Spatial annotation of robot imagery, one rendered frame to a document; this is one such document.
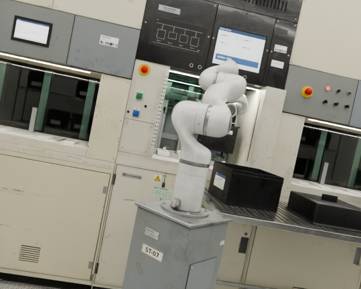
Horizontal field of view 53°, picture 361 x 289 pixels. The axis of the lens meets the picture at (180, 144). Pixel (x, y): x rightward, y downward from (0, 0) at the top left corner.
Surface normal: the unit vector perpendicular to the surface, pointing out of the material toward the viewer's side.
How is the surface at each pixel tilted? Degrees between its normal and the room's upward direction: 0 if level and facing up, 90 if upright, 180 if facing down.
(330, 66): 90
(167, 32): 90
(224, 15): 90
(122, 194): 90
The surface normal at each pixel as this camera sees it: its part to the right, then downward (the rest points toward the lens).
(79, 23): 0.11, 0.07
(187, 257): 0.77, 0.18
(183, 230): -0.61, -0.08
